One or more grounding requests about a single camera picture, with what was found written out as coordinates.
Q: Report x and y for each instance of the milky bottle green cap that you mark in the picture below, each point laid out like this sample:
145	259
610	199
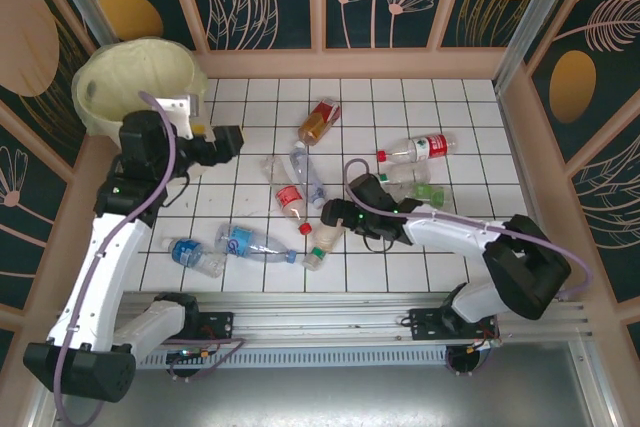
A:
320	244

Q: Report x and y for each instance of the clear bottle green cap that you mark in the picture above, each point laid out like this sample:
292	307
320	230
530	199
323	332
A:
405	176

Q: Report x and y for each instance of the clear bottle blue cap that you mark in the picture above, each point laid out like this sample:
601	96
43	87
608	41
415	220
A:
306	169

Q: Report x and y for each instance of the clear bottle red white label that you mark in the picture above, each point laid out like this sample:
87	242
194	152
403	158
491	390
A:
435	146

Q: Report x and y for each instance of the brown tea bottle red label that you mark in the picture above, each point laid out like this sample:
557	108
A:
317	124

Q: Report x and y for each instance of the large bottle blue label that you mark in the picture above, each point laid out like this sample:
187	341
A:
240	239

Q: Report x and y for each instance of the small bottle blue label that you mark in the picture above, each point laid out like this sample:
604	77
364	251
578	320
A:
187	252

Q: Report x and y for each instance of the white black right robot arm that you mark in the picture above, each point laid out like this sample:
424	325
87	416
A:
450	234

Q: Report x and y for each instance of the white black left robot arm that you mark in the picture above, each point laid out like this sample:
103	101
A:
110	257

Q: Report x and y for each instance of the lined waste bin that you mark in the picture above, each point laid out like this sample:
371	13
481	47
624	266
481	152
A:
130	77

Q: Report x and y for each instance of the grey metal base panel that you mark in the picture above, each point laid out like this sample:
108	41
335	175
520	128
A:
325	397

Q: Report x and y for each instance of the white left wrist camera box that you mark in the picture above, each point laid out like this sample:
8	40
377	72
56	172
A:
177	112

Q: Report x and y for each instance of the aluminium mounting rail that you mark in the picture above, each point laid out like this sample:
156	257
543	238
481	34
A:
325	319

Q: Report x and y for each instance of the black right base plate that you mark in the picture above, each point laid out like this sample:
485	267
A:
422	329

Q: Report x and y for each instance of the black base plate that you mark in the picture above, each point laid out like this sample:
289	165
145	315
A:
422	329
222	329

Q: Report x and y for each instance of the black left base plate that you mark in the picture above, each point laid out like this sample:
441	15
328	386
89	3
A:
222	329

